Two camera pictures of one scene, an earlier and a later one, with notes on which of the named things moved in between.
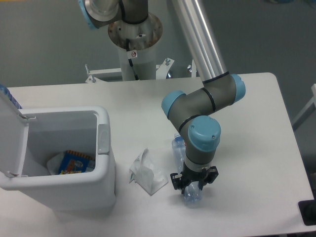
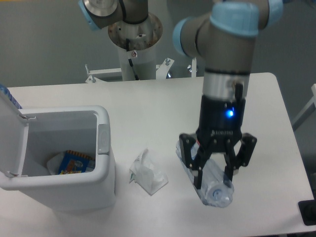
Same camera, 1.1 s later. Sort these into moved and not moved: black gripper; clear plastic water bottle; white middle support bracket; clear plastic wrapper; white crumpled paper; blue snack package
Moved: black gripper; clear plastic water bottle
Not moved: clear plastic wrapper; blue snack package; white middle support bracket; white crumpled paper
